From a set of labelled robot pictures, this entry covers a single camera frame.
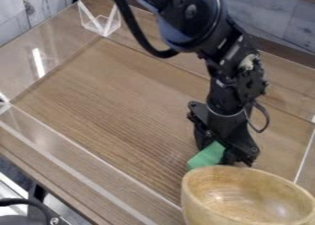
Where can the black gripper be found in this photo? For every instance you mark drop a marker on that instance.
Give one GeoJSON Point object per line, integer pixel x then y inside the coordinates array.
{"type": "Point", "coordinates": [225, 129]}

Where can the green rectangular block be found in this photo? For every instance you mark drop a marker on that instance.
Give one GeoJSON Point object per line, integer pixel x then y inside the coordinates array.
{"type": "Point", "coordinates": [207, 157]}

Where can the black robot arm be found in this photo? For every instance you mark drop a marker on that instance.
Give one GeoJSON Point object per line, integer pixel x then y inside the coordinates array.
{"type": "Point", "coordinates": [196, 26]}

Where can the wooden bowl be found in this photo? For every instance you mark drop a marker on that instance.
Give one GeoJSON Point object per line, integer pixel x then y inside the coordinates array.
{"type": "Point", "coordinates": [224, 195]}

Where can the clear acrylic tray walls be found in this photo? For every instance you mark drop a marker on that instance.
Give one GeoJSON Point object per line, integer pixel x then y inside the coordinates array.
{"type": "Point", "coordinates": [93, 121]}

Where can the clear acrylic corner bracket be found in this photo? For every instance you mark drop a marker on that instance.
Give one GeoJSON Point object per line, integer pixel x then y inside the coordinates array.
{"type": "Point", "coordinates": [103, 25]}

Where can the black table frame leg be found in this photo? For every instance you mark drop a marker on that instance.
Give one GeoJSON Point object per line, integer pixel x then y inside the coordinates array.
{"type": "Point", "coordinates": [40, 212]}

